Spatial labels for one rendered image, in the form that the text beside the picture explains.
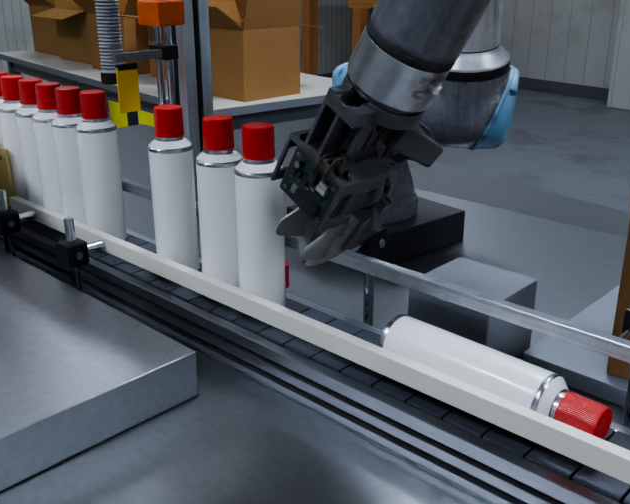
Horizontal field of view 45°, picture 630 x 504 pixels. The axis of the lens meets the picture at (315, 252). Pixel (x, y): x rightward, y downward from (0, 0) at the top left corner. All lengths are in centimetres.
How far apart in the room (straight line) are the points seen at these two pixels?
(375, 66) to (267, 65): 218
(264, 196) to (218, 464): 27
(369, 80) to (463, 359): 25
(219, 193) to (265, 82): 196
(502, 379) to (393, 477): 13
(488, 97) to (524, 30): 727
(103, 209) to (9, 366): 32
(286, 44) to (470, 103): 180
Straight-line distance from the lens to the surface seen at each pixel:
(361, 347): 69
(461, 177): 158
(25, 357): 80
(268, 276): 80
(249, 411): 76
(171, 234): 91
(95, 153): 102
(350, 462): 69
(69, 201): 108
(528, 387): 63
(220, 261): 85
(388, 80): 59
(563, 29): 808
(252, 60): 272
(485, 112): 108
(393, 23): 58
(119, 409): 73
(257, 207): 78
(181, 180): 89
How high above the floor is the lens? 124
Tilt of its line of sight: 21 degrees down
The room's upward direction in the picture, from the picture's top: straight up
